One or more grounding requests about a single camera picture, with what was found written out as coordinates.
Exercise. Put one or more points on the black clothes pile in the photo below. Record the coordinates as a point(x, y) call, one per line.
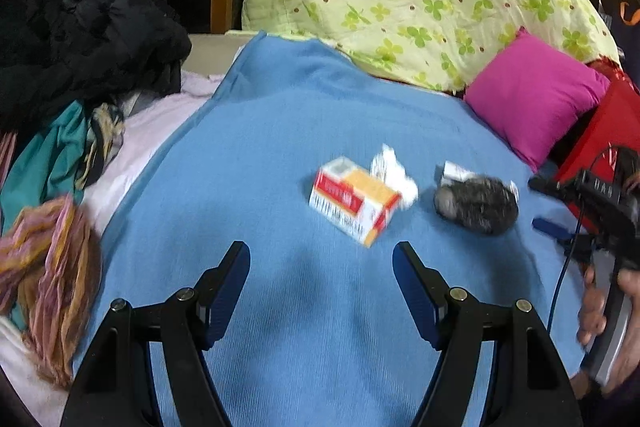
point(57, 52)

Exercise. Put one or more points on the black plastic bag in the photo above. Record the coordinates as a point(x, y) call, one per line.
point(480, 204)

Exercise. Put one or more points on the navy bag orange handles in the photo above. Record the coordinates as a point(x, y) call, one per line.
point(625, 31)

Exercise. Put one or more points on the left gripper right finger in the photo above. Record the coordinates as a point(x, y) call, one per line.
point(527, 386)

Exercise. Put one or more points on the red orange medicine box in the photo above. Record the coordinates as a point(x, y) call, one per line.
point(351, 199)

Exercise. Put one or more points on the magenta pillow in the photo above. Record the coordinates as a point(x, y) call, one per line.
point(531, 94)

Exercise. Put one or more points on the teal garment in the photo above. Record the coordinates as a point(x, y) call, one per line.
point(47, 166)

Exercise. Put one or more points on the white tissue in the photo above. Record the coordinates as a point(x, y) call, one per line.
point(386, 168)

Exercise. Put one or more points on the striped pink orange scarf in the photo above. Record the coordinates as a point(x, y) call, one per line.
point(51, 270)

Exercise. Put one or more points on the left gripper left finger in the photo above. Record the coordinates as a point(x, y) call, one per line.
point(114, 385)

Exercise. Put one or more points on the white bed sheet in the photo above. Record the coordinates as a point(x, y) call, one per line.
point(145, 132)

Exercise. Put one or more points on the red Nilrich shopping bag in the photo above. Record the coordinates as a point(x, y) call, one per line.
point(615, 123)

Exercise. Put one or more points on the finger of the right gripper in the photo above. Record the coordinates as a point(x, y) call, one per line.
point(573, 244)
point(548, 187)

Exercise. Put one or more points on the white purple pill box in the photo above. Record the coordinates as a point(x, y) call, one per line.
point(457, 180)

